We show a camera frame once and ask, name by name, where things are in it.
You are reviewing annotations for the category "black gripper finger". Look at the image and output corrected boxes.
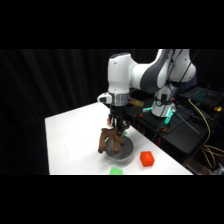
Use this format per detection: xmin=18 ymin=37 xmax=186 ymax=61
xmin=110 ymin=119 xmax=119 ymax=132
xmin=118 ymin=119 xmax=131 ymax=135

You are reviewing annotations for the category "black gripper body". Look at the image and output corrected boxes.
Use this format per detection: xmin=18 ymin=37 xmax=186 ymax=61
xmin=109 ymin=103 xmax=130 ymax=126

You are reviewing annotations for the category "brown plush deer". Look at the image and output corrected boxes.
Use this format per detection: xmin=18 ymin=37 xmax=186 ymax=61
xmin=97 ymin=127 xmax=127 ymax=155

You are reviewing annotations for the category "grey bowl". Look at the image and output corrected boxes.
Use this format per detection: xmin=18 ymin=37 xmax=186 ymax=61
xmin=104 ymin=135 xmax=135 ymax=163

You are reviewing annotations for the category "orange-red block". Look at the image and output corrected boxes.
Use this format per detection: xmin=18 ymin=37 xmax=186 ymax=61
xmin=139 ymin=150 xmax=156 ymax=168

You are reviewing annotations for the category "green flat block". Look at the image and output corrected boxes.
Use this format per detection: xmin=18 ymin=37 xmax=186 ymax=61
xmin=109 ymin=166 xmax=124 ymax=176

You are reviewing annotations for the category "black robot stand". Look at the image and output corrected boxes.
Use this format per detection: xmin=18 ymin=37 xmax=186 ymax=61
xmin=123 ymin=97 xmax=224 ymax=164

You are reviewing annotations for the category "black laptop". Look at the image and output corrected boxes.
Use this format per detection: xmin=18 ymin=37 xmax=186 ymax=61
xmin=179 ymin=85 xmax=224 ymax=110

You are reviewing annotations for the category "orange wrist cable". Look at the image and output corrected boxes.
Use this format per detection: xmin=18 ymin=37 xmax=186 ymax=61
xmin=127 ymin=97 xmax=146 ymax=108

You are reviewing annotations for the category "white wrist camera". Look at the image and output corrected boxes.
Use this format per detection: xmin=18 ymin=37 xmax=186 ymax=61
xmin=96 ymin=92 xmax=113 ymax=105

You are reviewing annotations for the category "yellow cable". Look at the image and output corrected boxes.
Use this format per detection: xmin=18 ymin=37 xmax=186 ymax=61
xmin=187 ymin=97 xmax=224 ymax=169

